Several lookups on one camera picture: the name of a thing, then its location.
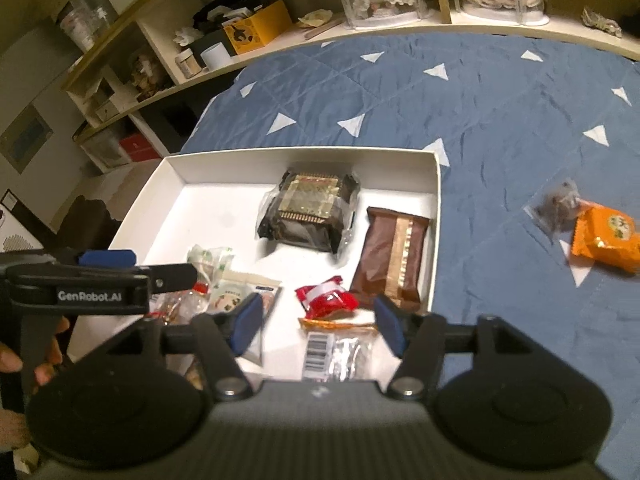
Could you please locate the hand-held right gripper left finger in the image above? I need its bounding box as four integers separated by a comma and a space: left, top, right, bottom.
102, 292, 264, 402

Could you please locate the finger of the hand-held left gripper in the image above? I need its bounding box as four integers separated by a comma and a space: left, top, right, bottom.
0, 249, 137, 273
136, 262, 199, 295

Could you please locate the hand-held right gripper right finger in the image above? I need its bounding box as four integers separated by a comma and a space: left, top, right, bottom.
374, 294, 538, 402

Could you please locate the white printed snack packet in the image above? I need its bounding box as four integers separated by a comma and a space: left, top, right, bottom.
207, 270, 283, 366

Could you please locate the green snack packet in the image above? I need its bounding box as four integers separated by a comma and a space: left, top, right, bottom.
187, 244, 236, 286

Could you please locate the brown snack packet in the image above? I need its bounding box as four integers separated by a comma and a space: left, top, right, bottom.
348, 206, 432, 311

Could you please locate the small red white candy packet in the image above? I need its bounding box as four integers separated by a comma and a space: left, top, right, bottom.
294, 275, 359, 321

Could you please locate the orange snack bar packet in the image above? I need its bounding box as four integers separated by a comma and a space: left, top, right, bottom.
297, 316, 381, 383

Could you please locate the white cardboard box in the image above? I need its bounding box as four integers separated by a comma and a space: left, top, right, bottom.
65, 146, 442, 383

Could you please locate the black gold pastry packet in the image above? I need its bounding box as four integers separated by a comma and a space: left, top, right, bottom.
256, 167, 362, 256

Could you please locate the dark snack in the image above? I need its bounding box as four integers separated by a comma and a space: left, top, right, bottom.
522, 179, 583, 241

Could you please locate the small orange snack packet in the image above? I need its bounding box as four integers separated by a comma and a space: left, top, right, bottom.
570, 202, 640, 276

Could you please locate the person's left hand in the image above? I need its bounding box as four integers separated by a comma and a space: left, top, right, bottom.
0, 316, 71, 453

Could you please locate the dark cloth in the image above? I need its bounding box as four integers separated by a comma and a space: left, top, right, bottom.
52, 195, 123, 251

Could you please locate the clear storage bin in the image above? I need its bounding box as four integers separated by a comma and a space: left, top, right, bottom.
80, 127, 132, 172

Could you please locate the red storage box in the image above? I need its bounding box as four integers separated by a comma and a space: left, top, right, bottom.
119, 131, 162, 162

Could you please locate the framed picture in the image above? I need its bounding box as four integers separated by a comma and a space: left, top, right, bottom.
0, 105, 54, 175

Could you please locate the brown figurine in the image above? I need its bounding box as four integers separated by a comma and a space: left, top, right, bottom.
129, 50, 168, 101

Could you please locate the small jar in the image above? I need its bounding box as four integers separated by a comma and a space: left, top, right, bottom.
175, 49, 202, 79

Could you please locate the blue quilt with white triangles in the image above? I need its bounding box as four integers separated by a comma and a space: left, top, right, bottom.
177, 35, 640, 480

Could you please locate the white cylinder container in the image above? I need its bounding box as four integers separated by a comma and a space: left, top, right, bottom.
201, 42, 233, 71

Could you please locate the white flower ornament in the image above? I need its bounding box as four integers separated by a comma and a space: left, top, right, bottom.
173, 26, 203, 47

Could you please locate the black box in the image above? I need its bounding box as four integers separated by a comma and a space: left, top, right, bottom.
192, 30, 236, 58

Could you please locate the clear plastic container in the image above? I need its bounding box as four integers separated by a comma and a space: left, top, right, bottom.
59, 0, 118, 53

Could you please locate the cream shelf unit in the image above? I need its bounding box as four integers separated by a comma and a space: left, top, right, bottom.
60, 0, 640, 176

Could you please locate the yellow cardboard box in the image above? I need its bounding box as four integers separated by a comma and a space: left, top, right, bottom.
221, 0, 293, 56

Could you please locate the black bag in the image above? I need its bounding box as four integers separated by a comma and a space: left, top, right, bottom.
192, 0, 263, 31

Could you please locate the wooden stick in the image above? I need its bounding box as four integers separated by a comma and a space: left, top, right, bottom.
305, 19, 346, 39

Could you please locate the cream fabric flower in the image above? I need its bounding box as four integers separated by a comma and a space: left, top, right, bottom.
297, 9, 335, 28

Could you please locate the beige shell ornament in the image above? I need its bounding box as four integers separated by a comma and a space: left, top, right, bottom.
581, 6, 623, 39

